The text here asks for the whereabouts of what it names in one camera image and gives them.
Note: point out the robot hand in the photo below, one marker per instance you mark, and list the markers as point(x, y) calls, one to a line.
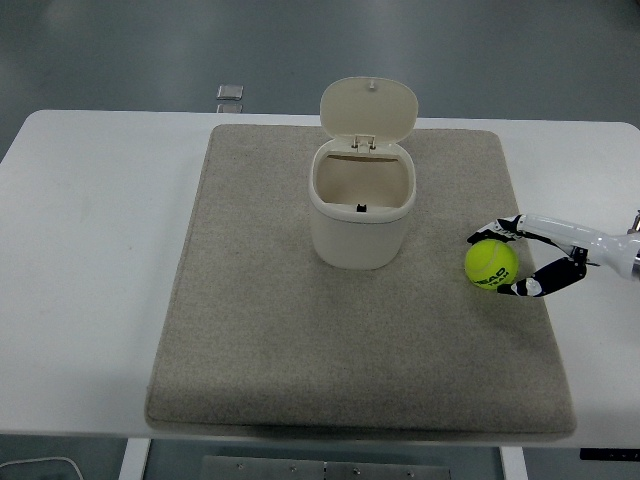
point(607, 245)

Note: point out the yellow tennis ball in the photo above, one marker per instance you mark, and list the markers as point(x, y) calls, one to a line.
point(487, 260)

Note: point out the cream bin with flip lid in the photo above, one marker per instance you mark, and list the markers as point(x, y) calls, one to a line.
point(356, 240)

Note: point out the white table leg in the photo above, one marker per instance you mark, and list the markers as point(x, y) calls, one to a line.
point(134, 462)
point(512, 465)

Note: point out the beige felt mat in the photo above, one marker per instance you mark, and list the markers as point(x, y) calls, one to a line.
point(300, 340)

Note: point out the grey metal plate with screws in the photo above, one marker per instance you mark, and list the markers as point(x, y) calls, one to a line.
point(280, 470)

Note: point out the small silver floor plate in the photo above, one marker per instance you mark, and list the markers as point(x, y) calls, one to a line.
point(229, 107)

